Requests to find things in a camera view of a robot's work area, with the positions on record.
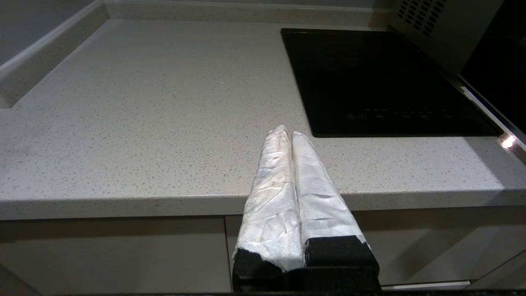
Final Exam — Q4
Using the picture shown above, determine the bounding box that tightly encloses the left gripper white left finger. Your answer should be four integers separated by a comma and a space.
232, 125, 306, 293

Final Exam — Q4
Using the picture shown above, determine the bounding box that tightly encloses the black induction cooktop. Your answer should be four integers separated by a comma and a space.
281, 28, 504, 138

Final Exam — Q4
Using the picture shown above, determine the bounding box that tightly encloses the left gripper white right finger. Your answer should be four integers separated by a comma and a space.
291, 131, 381, 273

